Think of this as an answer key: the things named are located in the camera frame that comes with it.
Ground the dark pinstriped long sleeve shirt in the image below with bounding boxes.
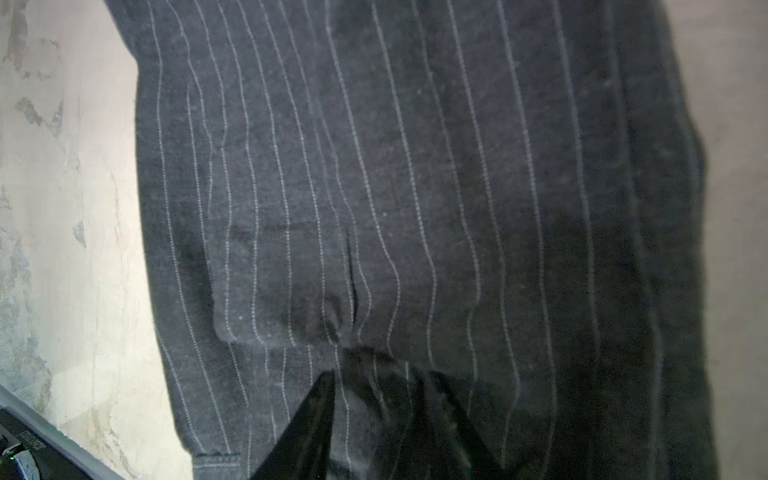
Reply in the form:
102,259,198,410
107,1,719,479

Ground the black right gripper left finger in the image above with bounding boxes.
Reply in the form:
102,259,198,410
251,371,335,480

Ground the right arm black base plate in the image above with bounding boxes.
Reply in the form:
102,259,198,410
1,409,90,480

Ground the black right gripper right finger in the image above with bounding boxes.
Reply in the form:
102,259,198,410
424,372,503,479

